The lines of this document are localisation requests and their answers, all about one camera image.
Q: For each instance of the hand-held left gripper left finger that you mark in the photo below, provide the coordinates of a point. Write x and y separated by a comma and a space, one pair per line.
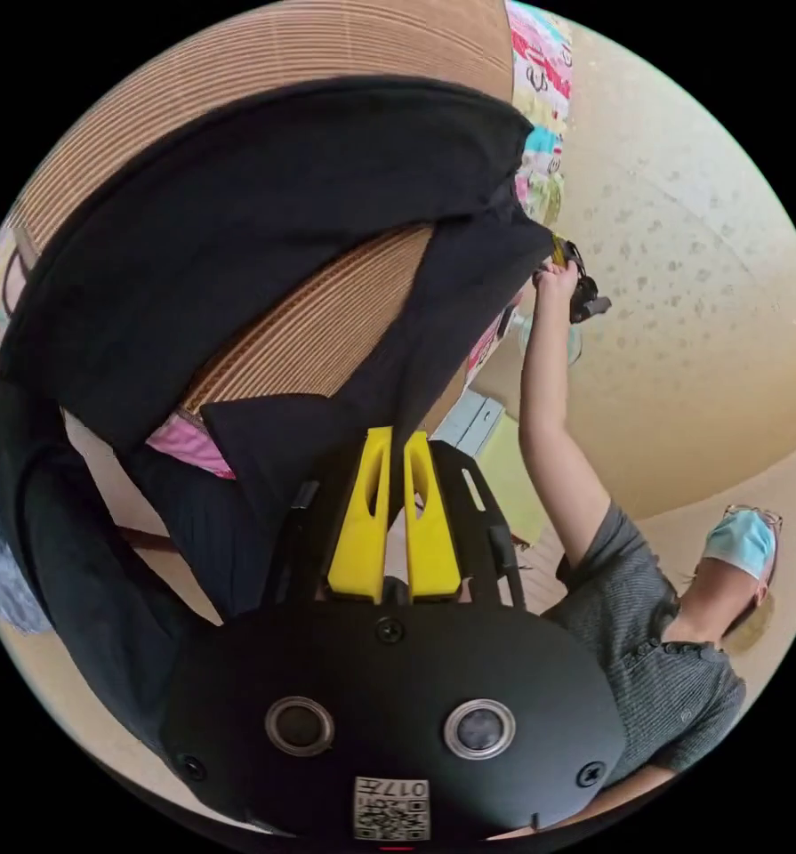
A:
357, 527

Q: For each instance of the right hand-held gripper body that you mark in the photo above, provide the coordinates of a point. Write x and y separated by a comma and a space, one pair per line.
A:
584, 293

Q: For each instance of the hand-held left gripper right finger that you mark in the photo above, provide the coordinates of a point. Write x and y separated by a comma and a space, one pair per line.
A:
432, 540

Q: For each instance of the black long pants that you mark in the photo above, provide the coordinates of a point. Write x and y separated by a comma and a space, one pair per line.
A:
237, 213

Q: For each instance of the person's right hand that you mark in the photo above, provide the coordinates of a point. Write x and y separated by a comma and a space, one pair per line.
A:
556, 280

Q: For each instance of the light blue box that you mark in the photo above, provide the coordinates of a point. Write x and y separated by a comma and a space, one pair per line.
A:
472, 420

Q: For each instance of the person's body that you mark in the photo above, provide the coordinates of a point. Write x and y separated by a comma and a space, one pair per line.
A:
651, 640

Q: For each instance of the pile of clothes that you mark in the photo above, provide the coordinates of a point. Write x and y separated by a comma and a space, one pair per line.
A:
0, 554

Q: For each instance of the bed with woven mat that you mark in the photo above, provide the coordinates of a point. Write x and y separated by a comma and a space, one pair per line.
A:
171, 80

